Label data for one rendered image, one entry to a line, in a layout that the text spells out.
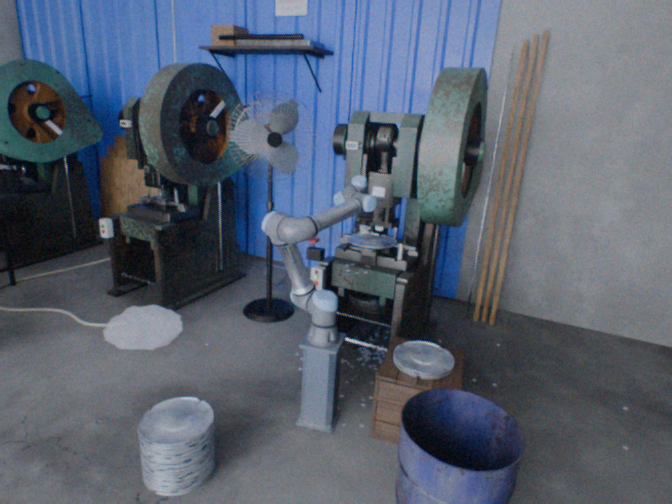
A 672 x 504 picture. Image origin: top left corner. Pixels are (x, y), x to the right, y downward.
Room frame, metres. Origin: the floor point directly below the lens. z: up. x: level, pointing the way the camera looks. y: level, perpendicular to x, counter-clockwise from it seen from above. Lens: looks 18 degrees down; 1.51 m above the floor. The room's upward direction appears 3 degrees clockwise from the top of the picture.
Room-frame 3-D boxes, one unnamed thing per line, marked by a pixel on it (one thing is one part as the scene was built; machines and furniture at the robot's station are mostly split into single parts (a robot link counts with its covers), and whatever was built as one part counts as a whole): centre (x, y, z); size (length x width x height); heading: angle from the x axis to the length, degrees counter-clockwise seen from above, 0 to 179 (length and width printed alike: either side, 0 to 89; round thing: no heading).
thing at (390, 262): (2.59, -0.27, 0.68); 0.45 x 0.30 x 0.06; 66
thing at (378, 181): (2.55, -0.25, 1.04); 0.17 x 0.15 x 0.30; 156
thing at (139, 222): (3.63, 1.17, 0.87); 1.53 x 0.99 x 1.74; 154
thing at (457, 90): (2.55, -0.62, 1.33); 1.03 x 0.28 x 0.82; 156
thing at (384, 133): (2.59, -0.27, 1.27); 0.21 x 0.12 x 0.34; 156
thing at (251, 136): (3.40, 0.36, 0.80); 1.24 x 0.65 x 1.59; 156
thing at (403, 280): (2.61, -0.57, 0.45); 0.92 x 0.12 x 0.90; 156
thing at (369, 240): (2.48, -0.21, 0.78); 0.29 x 0.29 x 0.01
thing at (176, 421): (1.51, 0.61, 0.25); 0.29 x 0.29 x 0.01
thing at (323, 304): (1.90, 0.03, 0.62); 0.13 x 0.12 x 0.14; 41
